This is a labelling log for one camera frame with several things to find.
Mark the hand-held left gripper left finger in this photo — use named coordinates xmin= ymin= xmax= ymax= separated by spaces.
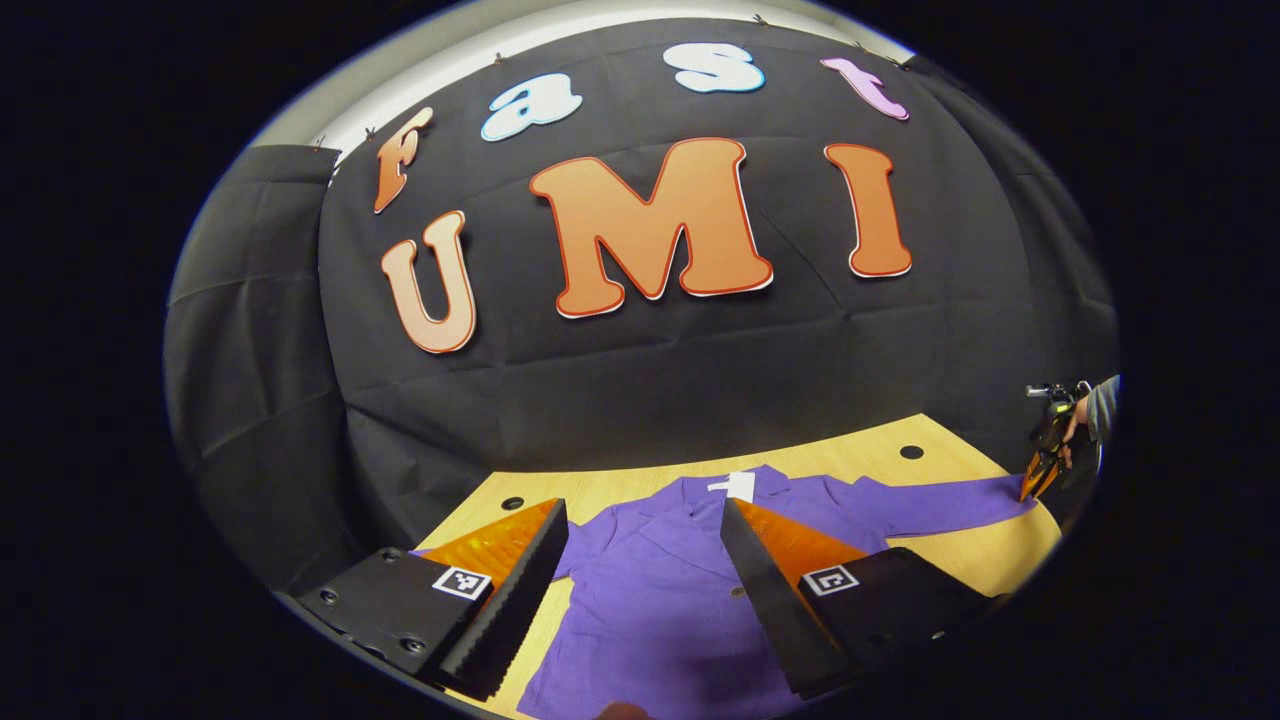
xmin=292 ymin=497 xmax=571 ymax=703

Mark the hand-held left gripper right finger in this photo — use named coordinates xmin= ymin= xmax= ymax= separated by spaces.
xmin=720 ymin=497 xmax=1011 ymax=701

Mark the purple shirt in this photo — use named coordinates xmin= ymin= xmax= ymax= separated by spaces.
xmin=410 ymin=465 xmax=1041 ymax=720

